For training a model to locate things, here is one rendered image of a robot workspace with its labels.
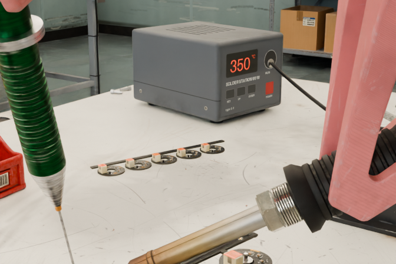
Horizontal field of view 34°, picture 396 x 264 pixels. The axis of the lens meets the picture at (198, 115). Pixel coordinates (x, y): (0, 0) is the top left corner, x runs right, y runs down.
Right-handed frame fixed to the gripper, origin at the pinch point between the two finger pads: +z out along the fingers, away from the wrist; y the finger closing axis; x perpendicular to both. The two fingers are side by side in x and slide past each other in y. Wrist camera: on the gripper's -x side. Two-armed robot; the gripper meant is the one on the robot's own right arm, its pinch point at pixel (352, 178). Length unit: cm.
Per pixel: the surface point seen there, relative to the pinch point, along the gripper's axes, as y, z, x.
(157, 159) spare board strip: -37.3, 15.9, -2.7
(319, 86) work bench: -70, 7, 15
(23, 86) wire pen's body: 4.9, 0.7, -10.6
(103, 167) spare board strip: -34.1, 17.7, -7.0
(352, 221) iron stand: -23.9, 8.5, 11.0
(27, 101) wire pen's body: 4.8, 1.0, -10.3
